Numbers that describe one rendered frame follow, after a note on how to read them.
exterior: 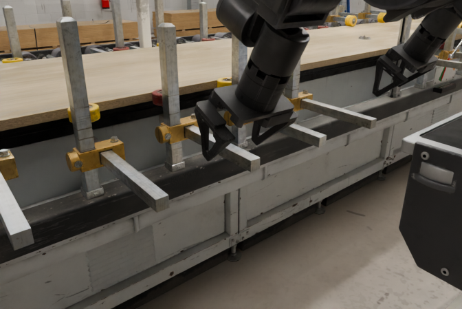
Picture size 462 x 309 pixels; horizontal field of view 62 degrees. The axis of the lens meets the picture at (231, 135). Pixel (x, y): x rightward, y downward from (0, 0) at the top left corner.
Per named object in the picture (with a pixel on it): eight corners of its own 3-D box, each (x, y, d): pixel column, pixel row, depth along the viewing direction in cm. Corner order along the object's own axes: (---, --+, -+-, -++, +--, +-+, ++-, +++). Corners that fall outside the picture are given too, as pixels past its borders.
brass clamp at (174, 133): (204, 135, 115) (203, 119, 113) (165, 146, 107) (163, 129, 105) (192, 129, 120) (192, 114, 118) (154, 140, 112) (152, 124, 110)
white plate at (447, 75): (454, 78, 221) (458, 61, 218) (433, 86, 206) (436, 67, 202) (453, 78, 222) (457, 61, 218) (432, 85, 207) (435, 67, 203)
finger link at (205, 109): (180, 145, 54) (198, 93, 49) (218, 134, 59) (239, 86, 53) (206, 179, 51) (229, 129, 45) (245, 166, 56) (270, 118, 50)
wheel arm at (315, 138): (326, 147, 108) (327, 133, 106) (317, 151, 106) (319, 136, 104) (229, 110, 139) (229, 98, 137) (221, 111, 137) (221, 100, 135)
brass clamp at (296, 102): (313, 107, 145) (314, 94, 143) (288, 114, 137) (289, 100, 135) (300, 103, 149) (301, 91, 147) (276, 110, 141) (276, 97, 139)
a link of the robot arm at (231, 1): (292, -22, 37) (346, -21, 42) (224, -72, 42) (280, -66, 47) (251, 79, 44) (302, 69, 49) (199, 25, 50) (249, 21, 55)
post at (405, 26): (400, 96, 187) (416, -2, 171) (395, 98, 185) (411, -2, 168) (392, 94, 191) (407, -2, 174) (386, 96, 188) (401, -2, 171)
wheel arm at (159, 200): (170, 210, 79) (169, 193, 77) (156, 217, 77) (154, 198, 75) (93, 145, 110) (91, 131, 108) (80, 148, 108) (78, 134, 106)
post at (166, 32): (183, 186, 117) (175, 23, 100) (174, 189, 115) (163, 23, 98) (177, 181, 120) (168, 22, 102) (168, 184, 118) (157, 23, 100)
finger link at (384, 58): (357, 86, 81) (383, 50, 74) (375, 79, 85) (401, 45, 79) (381, 108, 78) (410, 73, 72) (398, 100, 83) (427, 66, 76)
